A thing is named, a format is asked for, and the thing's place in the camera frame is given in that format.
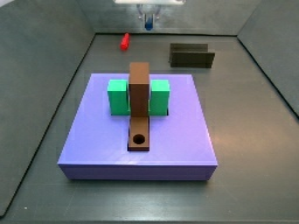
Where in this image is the green block left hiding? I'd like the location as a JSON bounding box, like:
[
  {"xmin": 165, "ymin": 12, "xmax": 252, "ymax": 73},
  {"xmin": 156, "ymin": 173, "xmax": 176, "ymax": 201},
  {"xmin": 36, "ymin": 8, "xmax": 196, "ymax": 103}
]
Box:
[{"xmin": 107, "ymin": 80, "xmax": 129, "ymax": 116}]

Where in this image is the blue peg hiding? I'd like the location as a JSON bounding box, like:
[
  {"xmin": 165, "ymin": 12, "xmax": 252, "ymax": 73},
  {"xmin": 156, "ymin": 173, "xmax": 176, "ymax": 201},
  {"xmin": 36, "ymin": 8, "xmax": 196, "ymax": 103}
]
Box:
[{"xmin": 144, "ymin": 17, "xmax": 153, "ymax": 31}]

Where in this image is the green block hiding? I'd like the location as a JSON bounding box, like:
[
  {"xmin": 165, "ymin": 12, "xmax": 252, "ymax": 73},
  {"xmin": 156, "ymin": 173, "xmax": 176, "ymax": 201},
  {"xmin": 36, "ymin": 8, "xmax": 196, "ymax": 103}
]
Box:
[
  {"xmin": 149, "ymin": 80, "xmax": 171, "ymax": 116},
  {"xmin": 107, "ymin": 80, "xmax": 129, "ymax": 116}
]

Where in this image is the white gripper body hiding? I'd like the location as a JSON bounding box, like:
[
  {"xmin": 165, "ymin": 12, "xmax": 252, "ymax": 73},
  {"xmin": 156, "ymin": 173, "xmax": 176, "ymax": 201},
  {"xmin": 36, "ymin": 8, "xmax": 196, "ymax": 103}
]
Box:
[{"xmin": 113, "ymin": 0, "xmax": 187, "ymax": 5}]

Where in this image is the purple base block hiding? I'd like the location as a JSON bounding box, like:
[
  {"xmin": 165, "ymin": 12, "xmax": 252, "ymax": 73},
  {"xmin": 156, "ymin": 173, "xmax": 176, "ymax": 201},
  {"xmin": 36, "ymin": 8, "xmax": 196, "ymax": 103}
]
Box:
[{"xmin": 59, "ymin": 73, "xmax": 217, "ymax": 180}]

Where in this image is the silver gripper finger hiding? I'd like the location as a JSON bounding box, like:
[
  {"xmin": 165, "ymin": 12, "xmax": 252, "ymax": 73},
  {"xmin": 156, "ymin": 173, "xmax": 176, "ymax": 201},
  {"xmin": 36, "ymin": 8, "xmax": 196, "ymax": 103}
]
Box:
[
  {"xmin": 153, "ymin": 4, "xmax": 161, "ymax": 21},
  {"xmin": 136, "ymin": 4, "xmax": 145, "ymax": 20}
]

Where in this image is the brown T-shaped fixture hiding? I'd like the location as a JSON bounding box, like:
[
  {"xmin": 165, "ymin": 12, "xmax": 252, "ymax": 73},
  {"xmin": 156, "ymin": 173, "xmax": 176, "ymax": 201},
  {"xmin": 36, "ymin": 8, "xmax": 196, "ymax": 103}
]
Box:
[{"xmin": 128, "ymin": 62, "xmax": 149, "ymax": 151}]

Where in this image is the red peg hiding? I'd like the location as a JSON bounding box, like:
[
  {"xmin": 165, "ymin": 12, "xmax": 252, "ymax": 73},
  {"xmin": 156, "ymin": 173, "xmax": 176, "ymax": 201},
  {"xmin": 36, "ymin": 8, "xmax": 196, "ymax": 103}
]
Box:
[{"xmin": 120, "ymin": 33, "xmax": 129, "ymax": 51}]

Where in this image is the black angle bracket fixture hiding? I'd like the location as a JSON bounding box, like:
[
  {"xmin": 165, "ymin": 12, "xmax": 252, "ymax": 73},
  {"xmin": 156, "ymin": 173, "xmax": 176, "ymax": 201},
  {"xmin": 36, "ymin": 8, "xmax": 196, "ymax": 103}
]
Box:
[{"xmin": 169, "ymin": 43, "xmax": 215, "ymax": 68}]

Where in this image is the green block right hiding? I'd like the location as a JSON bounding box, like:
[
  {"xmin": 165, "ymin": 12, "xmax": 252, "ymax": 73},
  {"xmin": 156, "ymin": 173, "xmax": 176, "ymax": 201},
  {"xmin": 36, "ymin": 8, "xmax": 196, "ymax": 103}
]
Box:
[{"xmin": 149, "ymin": 80, "xmax": 171, "ymax": 116}]

